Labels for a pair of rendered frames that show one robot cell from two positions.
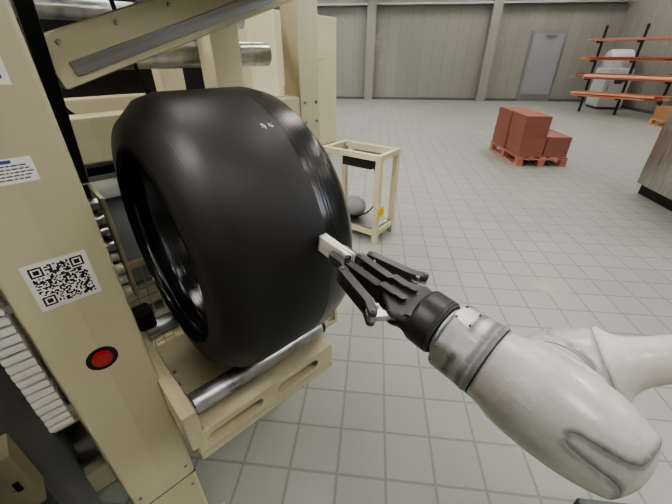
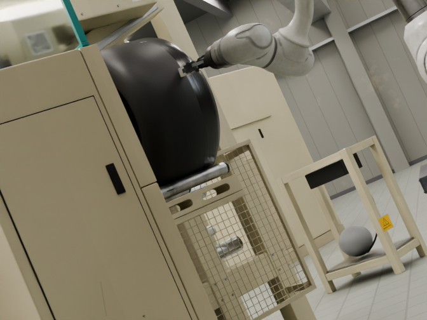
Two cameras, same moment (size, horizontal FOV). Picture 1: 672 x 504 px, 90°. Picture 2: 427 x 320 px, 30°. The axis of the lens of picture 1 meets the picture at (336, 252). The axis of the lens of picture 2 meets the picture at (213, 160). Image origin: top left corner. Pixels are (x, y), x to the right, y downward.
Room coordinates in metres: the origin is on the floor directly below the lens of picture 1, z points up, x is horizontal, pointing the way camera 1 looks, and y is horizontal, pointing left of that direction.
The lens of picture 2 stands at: (-2.07, -0.36, 0.78)
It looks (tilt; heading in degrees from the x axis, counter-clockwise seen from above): 3 degrees up; 9
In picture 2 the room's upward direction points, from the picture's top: 24 degrees counter-clockwise
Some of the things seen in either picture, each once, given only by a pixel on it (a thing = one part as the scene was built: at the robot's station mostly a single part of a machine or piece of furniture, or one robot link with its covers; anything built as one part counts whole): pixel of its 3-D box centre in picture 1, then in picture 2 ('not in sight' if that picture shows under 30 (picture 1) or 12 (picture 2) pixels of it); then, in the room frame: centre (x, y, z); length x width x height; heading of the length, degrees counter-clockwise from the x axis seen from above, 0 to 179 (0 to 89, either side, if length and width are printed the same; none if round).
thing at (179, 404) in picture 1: (157, 368); not in sight; (0.51, 0.40, 0.90); 0.40 x 0.03 x 0.10; 43
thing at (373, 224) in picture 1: (359, 190); (351, 215); (3.01, -0.22, 0.40); 0.60 x 0.35 x 0.80; 54
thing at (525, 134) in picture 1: (530, 134); not in sight; (5.73, -3.17, 0.36); 1.19 x 0.85 x 0.72; 173
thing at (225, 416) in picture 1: (264, 380); (193, 201); (0.53, 0.17, 0.84); 0.36 x 0.09 x 0.06; 133
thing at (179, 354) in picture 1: (236, 358); (178, 220); (0.64, 0.27, 0.80); 0.37 x 0.36 x 0.02; 43
